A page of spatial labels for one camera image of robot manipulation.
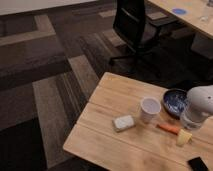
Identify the white paper cup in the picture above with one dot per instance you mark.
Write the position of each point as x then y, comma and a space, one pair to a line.
150, 107

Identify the clear glass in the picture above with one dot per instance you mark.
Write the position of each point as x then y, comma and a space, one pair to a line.
207, 13

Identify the black phone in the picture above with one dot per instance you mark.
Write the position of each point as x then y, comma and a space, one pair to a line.
197, 164

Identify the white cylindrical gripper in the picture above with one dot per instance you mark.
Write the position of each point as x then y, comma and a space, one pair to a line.
191, 119

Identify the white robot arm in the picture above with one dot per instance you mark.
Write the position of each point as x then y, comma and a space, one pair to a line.
199, 108

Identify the white sponge block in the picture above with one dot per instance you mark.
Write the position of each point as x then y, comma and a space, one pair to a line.
122, 123

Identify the blue round disc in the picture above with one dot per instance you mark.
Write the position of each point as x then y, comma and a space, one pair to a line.
179, 11

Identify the light wooden desk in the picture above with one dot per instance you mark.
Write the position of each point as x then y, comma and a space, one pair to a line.
192, 18

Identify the orange red pepper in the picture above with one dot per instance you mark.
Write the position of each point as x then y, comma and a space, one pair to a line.
169, 128

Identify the black office chair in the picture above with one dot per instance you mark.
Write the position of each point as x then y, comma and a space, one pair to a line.
136, 29

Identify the blue ceramic bowl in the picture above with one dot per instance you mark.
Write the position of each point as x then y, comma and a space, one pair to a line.
174, 102

